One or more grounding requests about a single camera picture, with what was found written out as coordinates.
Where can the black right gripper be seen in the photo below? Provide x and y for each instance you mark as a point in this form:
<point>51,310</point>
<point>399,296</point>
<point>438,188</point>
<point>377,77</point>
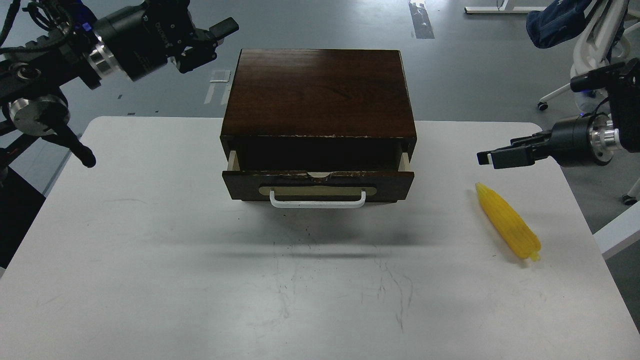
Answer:
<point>571,143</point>

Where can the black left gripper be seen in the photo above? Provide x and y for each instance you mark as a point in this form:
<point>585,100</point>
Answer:
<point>143,37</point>

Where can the yellow corn cob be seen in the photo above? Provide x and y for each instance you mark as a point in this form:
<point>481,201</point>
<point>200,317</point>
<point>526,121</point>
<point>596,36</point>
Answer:
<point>522,241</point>

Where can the wooden drawer with white handle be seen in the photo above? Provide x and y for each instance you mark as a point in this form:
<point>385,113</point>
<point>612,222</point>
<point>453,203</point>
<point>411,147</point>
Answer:
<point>318,190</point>

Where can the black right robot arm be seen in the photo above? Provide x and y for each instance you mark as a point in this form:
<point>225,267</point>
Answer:
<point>621,83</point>

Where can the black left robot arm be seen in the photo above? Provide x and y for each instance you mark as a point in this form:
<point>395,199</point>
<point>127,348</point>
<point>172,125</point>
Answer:
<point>32,101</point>

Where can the dark wooden drawer cabinet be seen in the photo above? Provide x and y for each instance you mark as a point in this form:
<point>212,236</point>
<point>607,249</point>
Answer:
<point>319,109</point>

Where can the dark blue cloth on chair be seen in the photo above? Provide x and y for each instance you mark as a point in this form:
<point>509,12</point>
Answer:
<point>560,21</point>

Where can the white office chair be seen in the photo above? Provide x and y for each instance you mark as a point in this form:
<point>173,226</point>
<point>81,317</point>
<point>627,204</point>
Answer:
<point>601,44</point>

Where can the white desk frame background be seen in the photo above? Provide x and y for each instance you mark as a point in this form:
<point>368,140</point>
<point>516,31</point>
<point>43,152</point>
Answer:
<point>502,7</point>

